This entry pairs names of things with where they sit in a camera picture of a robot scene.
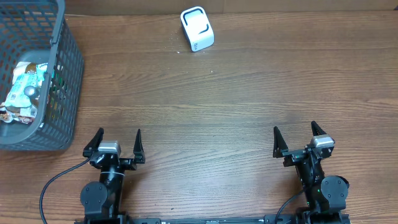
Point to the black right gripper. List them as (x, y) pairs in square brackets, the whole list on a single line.
[(301, 154)]

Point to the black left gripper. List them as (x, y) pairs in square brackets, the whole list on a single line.
[(98, 138)]

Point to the colourful snack packet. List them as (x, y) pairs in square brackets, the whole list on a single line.
[(22, 115)]

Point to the yellow Vim dish soap bottle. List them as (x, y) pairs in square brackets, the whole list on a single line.
[(33, 93)]

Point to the green Kleenex tissue pack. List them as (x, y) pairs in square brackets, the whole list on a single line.
[(40, 71)]

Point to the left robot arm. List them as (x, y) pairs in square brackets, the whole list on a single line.
[(102, 199)]

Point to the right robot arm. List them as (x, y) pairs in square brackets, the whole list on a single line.
[(325, 195)]

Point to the white barcode scanner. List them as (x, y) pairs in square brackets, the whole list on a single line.
[(197, 28)]

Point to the green wet wipes pack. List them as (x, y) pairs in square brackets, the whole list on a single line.
[(16, 97)]

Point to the brown Pantree bag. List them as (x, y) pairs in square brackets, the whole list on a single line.
[(25, 67)]

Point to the grey plastic mesh basket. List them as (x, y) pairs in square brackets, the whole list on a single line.
[(37, 32)]

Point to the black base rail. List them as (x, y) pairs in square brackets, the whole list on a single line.
[(267, 219)]

